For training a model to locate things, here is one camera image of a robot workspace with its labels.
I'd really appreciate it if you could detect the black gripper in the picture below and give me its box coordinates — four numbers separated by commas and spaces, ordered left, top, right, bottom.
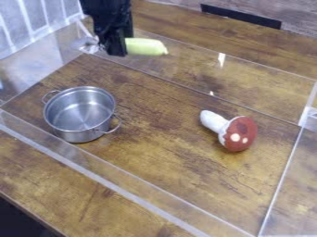
79, 0, 134, 56

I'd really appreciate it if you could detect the red toy mushroom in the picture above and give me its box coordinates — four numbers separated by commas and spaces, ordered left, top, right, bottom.
199, 110, 258, 152

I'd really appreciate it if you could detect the small steel pot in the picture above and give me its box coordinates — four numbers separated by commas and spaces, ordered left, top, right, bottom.
41, 86, 122, 143

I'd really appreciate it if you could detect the black strip on table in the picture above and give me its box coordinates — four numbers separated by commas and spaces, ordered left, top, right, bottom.
200, 4, 282, 30

